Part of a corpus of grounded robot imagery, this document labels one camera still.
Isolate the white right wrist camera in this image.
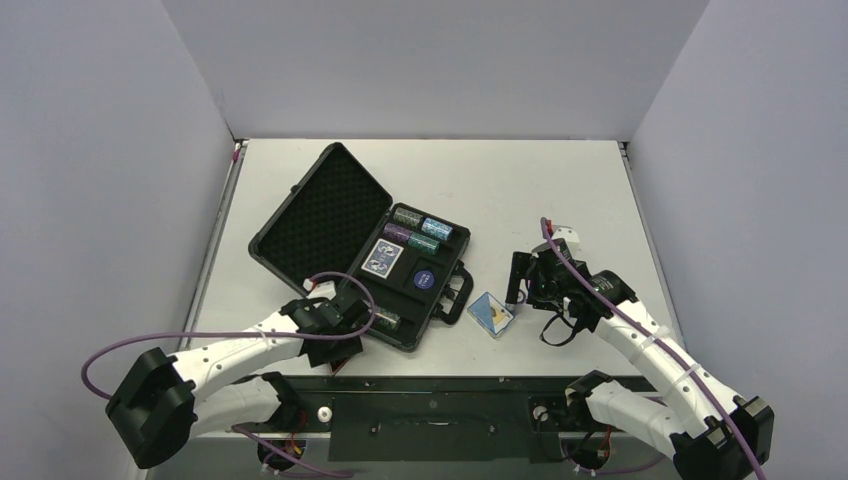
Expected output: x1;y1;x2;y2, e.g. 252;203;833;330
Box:
551;225;581;253

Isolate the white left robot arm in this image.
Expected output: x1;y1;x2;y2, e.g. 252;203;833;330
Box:
106;283;375;469

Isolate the blue patterned card deck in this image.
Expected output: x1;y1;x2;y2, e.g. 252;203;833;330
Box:
361;238;404;279

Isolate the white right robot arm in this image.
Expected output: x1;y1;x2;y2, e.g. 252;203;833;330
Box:
506;239;775;479

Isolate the blue ace card box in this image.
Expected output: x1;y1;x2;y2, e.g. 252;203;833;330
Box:
467;292;515;338

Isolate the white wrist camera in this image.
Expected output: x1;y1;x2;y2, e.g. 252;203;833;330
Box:
551;225;581;253
303;278;336;300

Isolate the triangular all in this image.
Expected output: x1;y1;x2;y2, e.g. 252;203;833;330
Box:
330;359;349;376

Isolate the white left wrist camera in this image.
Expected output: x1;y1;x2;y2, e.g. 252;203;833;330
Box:
303;278;336;300

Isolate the green chip stack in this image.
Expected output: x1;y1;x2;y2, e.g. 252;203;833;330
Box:
407;233;440;255

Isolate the light blue chip stack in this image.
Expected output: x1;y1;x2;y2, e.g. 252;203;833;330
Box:
421;217;453;241

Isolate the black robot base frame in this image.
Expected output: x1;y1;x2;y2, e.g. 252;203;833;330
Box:
225;374;670;465

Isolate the blue small blind button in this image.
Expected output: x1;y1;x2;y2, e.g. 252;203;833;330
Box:
413;269;436;290

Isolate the yellow-blue chip stack bottom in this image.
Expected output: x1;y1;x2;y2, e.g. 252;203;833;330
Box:
375;308;401;331

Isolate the black poker set case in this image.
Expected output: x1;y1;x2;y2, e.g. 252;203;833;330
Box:
248;143;473;351

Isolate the purple chip stack in case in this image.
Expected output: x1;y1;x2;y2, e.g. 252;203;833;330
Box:
382;223;413;244

